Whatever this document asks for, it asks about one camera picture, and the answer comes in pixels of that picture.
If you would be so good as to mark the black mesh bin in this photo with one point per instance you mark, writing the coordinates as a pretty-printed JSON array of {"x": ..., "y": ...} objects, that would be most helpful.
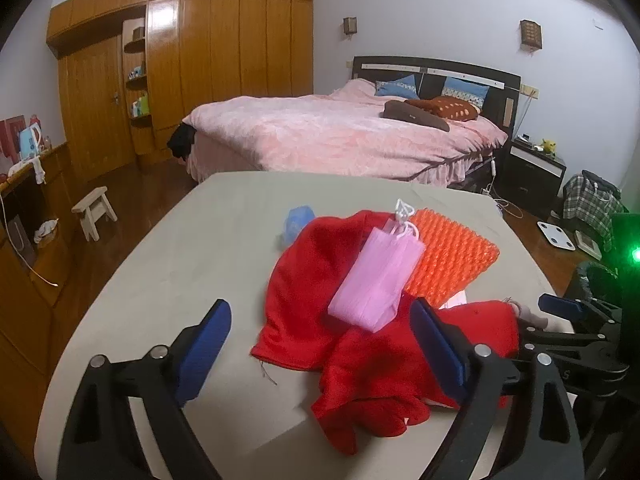
[{"x": 595, "y": 280}]

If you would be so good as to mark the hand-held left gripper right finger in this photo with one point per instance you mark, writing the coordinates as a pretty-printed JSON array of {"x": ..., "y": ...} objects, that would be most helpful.
[{"x": 440, "y": 345}]

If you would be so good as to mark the crumpled white cloth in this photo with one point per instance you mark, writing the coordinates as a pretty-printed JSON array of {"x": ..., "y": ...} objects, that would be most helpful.
[{"x": 46, "y": 231}]

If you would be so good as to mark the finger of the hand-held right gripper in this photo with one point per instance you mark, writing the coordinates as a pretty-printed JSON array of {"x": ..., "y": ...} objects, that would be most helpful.
[
  {"x": 560, "y": 305},
  {"x": 585, "y": 355}
]

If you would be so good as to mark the blue patterned pillow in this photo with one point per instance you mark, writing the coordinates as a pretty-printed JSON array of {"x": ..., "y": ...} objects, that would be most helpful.
[{"x": 465, "y": 91}]

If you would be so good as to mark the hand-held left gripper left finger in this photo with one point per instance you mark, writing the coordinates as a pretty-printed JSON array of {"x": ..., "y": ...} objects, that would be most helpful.
[{"x": 205, "y": 350}]

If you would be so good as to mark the black nightstand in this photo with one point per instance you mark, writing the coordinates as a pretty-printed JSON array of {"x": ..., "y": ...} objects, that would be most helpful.
[{"x": 532, "y": 175}]

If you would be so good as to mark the wall outlet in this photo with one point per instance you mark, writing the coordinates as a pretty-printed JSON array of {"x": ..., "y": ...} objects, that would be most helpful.
[{"x": 530, "y": 92}]

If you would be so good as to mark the white bathroom scale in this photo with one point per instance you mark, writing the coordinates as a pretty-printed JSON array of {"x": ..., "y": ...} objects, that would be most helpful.
[{"x": 557, "y": 233}]

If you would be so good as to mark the small flat scale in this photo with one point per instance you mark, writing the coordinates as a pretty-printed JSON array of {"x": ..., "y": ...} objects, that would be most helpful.
[{"x": 589, "y": 245}]

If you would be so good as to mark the pink face masks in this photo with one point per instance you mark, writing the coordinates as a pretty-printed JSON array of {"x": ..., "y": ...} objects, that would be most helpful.
[{"x": 375, "y": 280}]

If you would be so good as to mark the white power strip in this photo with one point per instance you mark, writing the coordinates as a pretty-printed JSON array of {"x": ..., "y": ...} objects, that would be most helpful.
[{"x": 493, "y": 167}]

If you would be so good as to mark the wooden desk cabinet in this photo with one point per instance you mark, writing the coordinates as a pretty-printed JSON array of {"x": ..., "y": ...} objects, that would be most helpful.
[{"x": 30, "y": 320}]

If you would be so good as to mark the blue plastic bag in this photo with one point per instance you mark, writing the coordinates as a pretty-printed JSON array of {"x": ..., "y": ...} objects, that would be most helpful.
[{"x": 296, "y": 222}]

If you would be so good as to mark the red cloth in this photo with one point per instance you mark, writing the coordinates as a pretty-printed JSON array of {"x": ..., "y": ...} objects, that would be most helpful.
[{"x": 310, "y": 285}]

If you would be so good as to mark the plaid bag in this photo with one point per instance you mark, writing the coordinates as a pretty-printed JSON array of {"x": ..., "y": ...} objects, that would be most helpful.
[{"x": 590, "y": 210}]

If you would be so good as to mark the small wall lamp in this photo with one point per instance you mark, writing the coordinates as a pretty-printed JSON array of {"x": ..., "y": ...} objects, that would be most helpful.
[{"x": 350, "y": 26}]

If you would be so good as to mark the brown pillow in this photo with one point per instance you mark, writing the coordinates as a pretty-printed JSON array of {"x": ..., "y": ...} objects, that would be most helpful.
[{"x": 410, "y": 115}]

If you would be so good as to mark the black cloth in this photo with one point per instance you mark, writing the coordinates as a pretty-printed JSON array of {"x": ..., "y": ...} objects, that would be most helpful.
[{"x": 181, "y": 142}]

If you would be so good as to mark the blue white box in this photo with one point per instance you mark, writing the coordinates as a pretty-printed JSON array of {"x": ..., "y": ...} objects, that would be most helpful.
[{"x": 30, "y": 140}]

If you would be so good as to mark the yellow plush toy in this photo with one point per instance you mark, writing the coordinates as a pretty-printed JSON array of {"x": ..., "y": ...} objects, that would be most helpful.
[{"x": 550, "y": 146}]

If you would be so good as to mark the green shelf box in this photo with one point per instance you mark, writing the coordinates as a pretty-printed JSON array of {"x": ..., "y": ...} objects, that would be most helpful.
[{"x": 141, "y": 105}]

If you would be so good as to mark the white cloth on desk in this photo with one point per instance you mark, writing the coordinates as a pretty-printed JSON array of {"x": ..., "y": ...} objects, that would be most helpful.
[{"x": 37, "y": 167}]

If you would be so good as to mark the red gift box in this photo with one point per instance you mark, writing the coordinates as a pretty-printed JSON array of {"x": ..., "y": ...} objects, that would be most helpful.
[{"x": 10, "y": 137}]

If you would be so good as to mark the wooden wardrobe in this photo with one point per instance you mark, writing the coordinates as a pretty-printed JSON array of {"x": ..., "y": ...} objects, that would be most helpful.
[{"x": 225, "y": 60}]

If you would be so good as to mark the red dotted pillow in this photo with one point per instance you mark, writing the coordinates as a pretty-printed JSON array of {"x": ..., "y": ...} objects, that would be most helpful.
[{"x": 445, "y": 107}]

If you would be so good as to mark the white wooden stool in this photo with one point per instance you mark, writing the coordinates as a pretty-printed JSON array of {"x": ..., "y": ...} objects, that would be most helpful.
[{"x": 92, "y": 205}]

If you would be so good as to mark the black bed headboard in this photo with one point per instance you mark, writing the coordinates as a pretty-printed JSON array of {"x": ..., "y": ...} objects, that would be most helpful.
[{"x": 500, "y": 85}]

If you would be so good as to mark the orange bubble mat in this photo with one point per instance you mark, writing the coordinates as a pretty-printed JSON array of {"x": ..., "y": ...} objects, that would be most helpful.
[{"x": 450, "y": 255}]

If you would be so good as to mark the bed with pink blanket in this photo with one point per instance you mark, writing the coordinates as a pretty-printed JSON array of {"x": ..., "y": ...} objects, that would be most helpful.
[{"x": 325, "y": 135}]

